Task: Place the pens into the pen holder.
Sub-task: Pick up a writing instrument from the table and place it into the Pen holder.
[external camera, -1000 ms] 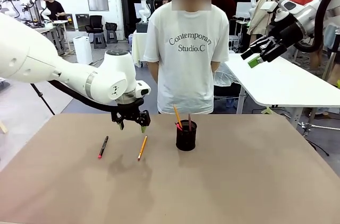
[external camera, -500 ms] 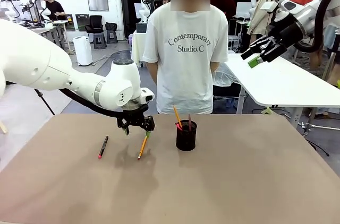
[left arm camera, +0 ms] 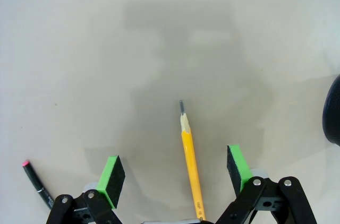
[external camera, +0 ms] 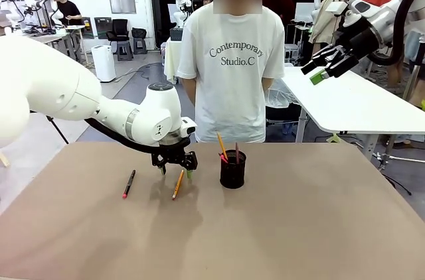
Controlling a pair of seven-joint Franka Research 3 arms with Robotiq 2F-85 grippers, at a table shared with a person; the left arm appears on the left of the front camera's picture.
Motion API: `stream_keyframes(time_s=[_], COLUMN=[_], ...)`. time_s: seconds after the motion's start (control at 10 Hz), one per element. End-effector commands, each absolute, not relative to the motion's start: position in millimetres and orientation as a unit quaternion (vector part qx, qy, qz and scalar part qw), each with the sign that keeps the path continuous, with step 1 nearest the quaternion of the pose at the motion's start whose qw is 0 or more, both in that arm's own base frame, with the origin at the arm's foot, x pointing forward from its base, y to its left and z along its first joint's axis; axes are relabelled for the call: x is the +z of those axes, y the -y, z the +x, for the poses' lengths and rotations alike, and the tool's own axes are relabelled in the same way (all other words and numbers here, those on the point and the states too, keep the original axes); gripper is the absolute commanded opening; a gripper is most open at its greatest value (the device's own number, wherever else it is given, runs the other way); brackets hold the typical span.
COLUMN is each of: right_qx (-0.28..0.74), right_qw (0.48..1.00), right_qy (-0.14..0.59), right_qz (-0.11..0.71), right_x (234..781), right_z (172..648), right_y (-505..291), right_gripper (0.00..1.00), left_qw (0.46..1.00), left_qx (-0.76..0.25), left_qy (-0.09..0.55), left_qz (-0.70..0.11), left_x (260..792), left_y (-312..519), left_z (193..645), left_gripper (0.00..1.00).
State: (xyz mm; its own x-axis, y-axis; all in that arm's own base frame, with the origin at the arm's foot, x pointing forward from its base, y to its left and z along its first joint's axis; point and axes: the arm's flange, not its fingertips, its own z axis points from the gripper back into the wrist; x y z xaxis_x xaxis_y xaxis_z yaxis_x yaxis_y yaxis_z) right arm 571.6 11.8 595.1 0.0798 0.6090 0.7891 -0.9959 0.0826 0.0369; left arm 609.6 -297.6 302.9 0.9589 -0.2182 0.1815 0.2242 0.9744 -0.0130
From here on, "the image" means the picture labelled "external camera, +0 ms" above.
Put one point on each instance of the person in white T-shirt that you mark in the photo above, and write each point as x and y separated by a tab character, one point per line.
232	94

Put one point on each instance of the black office chair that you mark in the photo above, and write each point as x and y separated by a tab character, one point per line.
118	32

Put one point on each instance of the metal light stand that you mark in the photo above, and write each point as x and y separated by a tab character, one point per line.
383	160

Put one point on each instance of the black equipment box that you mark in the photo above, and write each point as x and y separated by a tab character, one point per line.
176	34

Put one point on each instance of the person's left forearm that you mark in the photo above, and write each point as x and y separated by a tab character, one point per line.
266	86

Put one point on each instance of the black tripod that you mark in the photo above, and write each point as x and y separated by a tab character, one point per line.
59	130

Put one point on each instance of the table with white cloth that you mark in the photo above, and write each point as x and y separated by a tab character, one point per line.
172	57

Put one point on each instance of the person in black T-shirt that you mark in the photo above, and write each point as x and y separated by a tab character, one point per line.
69	11

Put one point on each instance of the maroon pen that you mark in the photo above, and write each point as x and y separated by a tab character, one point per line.
237	152

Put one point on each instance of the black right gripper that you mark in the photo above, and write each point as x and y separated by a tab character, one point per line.
362	42

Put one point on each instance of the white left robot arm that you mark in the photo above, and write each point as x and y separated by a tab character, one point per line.
50	94

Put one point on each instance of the black stool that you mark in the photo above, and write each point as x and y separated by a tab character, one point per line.
139	39

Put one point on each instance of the black pen pink end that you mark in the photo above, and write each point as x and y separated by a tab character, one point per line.
129	183

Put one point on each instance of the black mesh pen holder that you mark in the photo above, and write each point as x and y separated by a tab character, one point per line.
232	175

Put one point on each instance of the white desk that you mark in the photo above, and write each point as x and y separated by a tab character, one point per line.
74	28

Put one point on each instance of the mannequin with beige coat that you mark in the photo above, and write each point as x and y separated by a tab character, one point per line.
327	11

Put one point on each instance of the person's right forearm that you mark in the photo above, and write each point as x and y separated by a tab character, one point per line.
190	91

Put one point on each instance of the grey stool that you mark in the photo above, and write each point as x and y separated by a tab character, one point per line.
125	52

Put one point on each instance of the yellow-green object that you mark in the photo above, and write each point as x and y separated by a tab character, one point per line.
334	139

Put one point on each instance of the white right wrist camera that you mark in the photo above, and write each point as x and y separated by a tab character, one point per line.
337	8

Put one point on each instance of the clear plastic bag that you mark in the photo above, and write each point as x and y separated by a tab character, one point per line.
282	94

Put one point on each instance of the white air purifier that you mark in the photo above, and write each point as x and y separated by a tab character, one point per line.
103	64

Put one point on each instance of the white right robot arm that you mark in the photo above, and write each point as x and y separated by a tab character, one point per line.
382	18

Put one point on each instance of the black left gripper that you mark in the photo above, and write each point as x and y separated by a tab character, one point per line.
172	152

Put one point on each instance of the purple poster board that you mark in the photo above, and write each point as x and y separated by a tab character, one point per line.
103	28
86	28

